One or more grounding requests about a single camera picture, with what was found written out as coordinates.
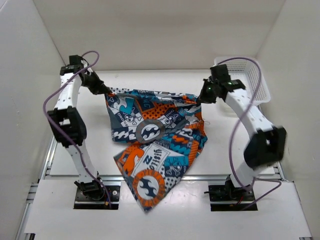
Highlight aluminium frame rail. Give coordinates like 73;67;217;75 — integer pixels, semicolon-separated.
44;173;281;182

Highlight white plastic basket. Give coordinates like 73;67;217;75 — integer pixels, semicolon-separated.
214;56;271;107

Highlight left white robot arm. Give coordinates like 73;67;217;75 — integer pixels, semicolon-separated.
42;55;112;200

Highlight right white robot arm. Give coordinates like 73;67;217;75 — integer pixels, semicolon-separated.
197;64;287;200

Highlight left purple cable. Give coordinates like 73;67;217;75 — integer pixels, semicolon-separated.
42;51;112;210

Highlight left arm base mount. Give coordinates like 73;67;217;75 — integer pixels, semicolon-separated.
73;180;121;210

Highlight purple cable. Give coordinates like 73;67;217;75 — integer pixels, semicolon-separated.
217;56;282;211
42;51;112;210

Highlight colourful patterned shorts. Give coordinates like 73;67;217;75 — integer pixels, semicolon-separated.
105;88;208;213

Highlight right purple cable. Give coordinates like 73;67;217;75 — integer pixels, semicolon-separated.
217;56;282;211

